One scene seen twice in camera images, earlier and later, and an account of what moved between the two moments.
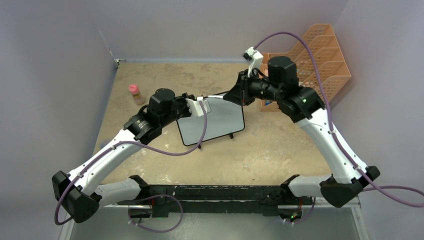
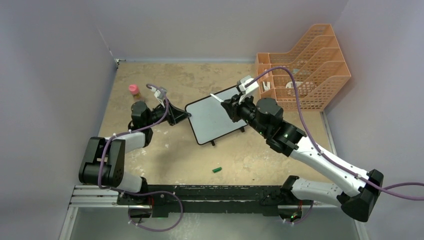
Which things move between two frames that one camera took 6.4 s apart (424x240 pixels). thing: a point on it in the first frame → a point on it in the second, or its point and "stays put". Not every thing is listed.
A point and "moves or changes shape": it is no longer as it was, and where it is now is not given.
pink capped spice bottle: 134,89 stays put
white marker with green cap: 215,96 moves or changes shape
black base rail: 215,201 stays put
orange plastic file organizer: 320,65 stays put
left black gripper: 182,99 → 175,115
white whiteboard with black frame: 223,117 moves or changes shape
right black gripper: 240,94 → 233,106
